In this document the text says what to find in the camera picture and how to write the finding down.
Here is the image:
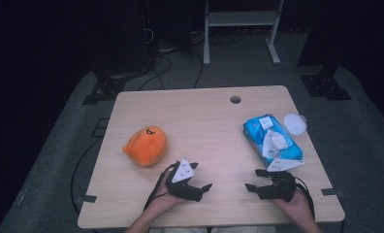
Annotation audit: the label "person's left hand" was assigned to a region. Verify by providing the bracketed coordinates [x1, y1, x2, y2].
[145, 181, 189, 216]

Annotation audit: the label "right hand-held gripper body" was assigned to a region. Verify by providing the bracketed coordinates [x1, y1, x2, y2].
[257, 157, 305, 204]

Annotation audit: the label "black stand base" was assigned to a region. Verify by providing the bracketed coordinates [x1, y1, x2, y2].
[81, 68, 149, 106]
[297, 62, 353, 102]

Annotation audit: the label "blue wet wipes pack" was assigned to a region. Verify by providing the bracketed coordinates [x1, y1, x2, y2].
[242, 114, 305, 170]

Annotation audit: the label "white wet wipe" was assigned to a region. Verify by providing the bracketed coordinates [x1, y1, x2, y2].
[261, 129, 289, 160]

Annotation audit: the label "orange plush toy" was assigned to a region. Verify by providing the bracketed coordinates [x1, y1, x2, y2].
[121, 125, 169, 168]

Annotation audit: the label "thin black floor cable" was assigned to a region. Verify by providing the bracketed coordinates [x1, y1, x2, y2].
[70, 137, 103, 216]

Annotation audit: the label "person's light trousers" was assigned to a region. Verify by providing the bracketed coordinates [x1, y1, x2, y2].
[147, 226, 277, 233]

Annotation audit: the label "person's right hand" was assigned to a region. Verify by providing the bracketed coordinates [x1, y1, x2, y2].
[272, 188, 314, 225]

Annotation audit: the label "black floor frame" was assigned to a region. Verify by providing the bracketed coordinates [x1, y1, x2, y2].
[90, 117, 112, 139]

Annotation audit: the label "black cable bundle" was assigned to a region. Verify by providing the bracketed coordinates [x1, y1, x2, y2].
[208, 31, 243, 47]

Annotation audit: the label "right hand-held gripper cable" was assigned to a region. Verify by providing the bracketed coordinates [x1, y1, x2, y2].
[292, 175, 316, 221]

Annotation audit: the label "white oval lid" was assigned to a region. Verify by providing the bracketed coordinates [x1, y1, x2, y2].
[282, 112, 308, 137]

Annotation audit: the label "white metal stand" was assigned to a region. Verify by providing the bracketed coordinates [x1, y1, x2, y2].
[203, 0, 285, 67]

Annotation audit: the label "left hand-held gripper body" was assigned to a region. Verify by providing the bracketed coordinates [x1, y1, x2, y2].
[164, 157, 205, 203]

